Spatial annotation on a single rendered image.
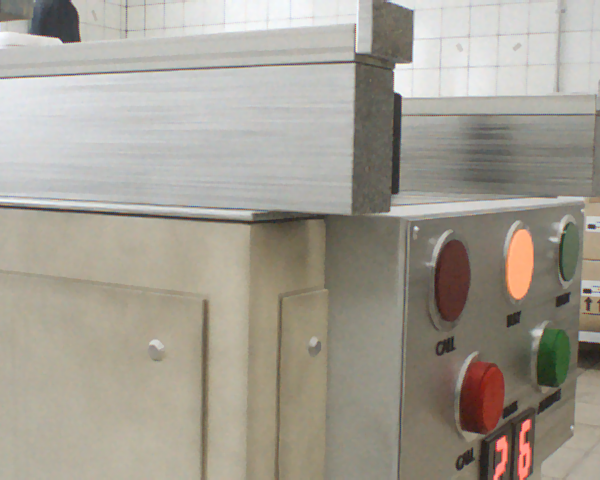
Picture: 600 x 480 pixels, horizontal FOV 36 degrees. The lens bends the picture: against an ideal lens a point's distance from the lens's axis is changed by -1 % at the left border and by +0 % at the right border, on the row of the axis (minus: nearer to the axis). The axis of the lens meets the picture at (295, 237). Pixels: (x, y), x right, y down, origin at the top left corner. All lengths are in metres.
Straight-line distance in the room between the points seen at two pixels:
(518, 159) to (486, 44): 4.16
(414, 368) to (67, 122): 0.16
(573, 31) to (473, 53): 0.50
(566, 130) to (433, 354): 0.24
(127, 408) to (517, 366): 0.20
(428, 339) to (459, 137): 0.26
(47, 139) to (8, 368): 0.09
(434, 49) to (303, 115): 4.53
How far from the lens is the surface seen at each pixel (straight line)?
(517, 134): 0.58
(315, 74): 0.30
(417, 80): 4.84
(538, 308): 0.48
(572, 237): 0.52
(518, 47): 4.67
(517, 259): 0.43
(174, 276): 0.32
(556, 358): 0.48
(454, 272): 0.36
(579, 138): 0.56
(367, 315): 0.34
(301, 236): 0.33
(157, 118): 0.34
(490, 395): 0.39
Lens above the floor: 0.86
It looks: 5 degrees down
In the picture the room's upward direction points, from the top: 1 degrees clockwise
